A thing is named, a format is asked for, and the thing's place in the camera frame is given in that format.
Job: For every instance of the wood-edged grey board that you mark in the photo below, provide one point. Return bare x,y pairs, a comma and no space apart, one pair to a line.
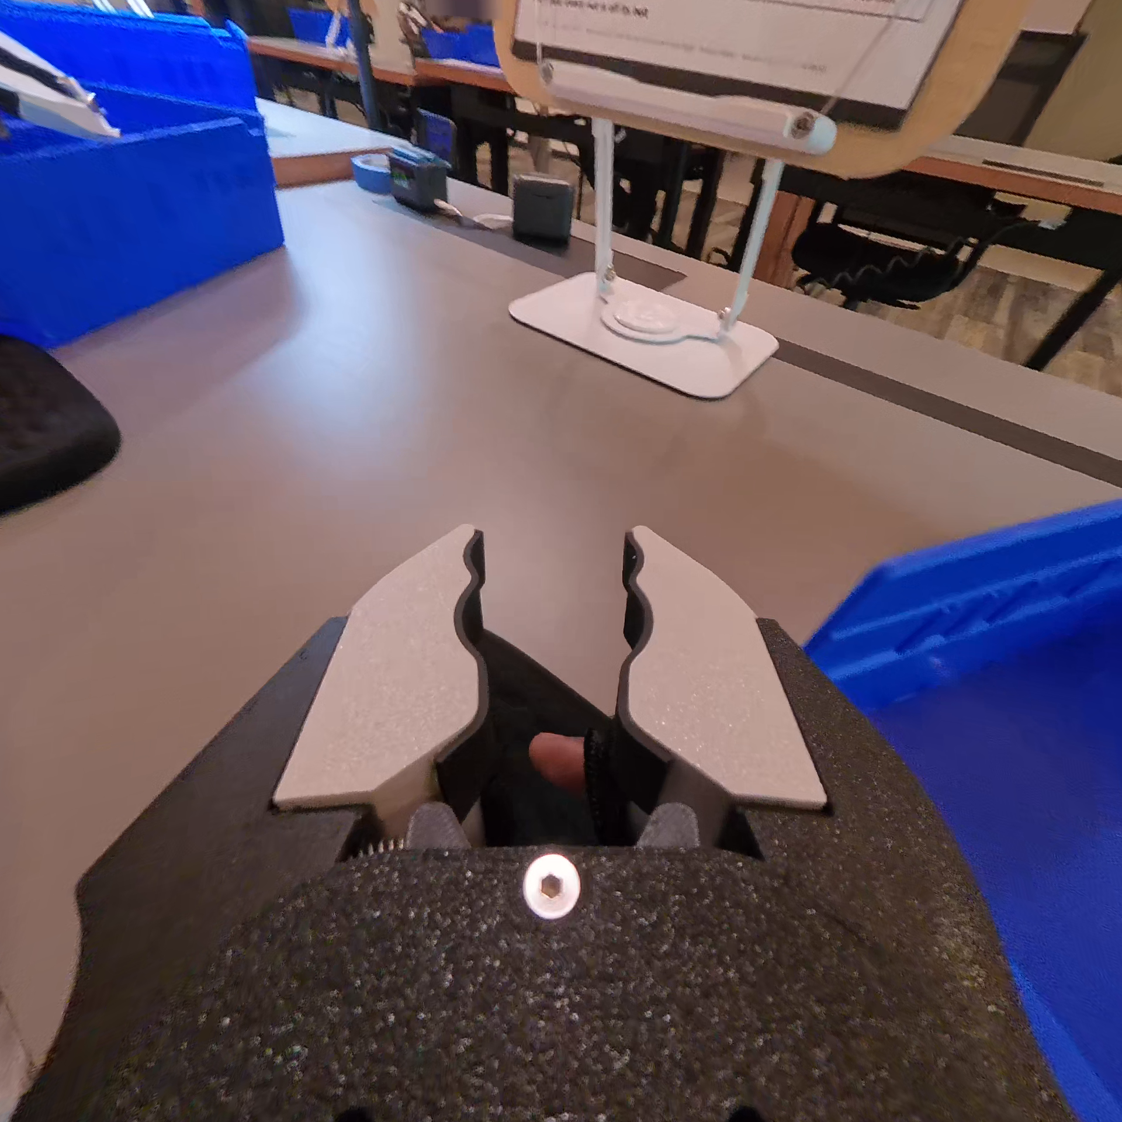
316,132

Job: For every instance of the blue divided plastic bin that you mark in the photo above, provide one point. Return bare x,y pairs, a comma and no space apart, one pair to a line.
141,228

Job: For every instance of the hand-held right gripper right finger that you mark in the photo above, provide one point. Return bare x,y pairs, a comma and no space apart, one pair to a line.
711,701

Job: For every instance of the small black and blue device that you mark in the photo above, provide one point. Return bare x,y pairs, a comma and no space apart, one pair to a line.
421,175

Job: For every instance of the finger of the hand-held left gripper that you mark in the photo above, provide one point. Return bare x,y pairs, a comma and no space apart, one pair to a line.
44,105

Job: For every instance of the wooden office desk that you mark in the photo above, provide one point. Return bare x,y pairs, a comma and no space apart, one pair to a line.
1053,175

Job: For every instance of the blue tape roll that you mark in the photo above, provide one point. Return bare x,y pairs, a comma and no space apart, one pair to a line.
369,172

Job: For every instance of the dark grey box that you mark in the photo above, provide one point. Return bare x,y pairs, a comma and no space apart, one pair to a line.
543,211

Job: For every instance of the black wrist rest pad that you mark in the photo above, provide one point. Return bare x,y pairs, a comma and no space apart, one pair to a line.
44,420

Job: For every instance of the sign board on white stand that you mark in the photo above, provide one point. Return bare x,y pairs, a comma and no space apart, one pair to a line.
694,359

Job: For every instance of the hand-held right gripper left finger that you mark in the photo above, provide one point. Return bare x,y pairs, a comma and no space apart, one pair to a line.
394,683

